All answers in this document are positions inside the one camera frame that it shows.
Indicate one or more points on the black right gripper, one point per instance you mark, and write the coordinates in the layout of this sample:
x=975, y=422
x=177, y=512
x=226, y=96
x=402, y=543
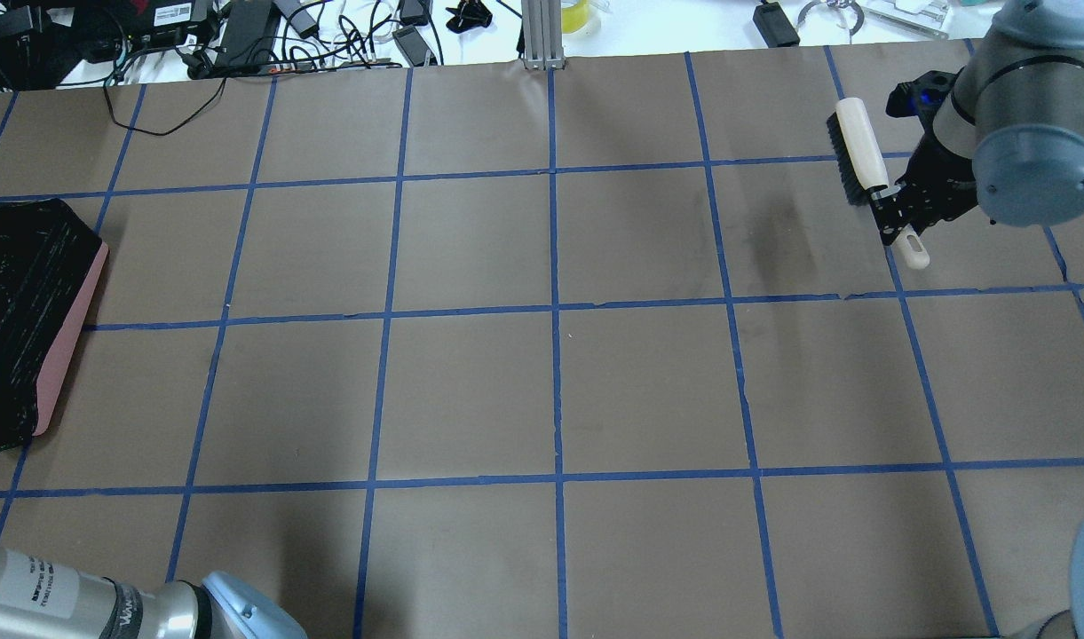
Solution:
x=943, y=181

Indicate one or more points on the white hand brush black bristles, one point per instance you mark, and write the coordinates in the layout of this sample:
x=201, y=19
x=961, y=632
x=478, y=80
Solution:
x=865, y=181

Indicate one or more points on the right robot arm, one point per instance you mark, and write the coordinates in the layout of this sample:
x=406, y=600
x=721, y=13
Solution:
x=1004, y=134

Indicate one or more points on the bin with black bag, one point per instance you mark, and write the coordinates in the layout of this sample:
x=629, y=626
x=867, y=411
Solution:
x=50, y=263

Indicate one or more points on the black power adapter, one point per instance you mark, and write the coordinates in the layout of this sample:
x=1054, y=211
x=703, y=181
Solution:
x=773, y=25

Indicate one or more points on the yellow tape roll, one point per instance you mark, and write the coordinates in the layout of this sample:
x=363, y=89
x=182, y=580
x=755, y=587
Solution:
x=574, y=15

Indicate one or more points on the black power brick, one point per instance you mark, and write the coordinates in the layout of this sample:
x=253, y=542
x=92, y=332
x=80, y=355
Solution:
x=245, y=42

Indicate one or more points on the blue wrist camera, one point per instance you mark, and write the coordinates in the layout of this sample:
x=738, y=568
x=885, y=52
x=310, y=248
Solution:
x=922, y=97

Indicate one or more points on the aluminium frame post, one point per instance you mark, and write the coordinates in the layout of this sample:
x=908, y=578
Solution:
x=541, y=30

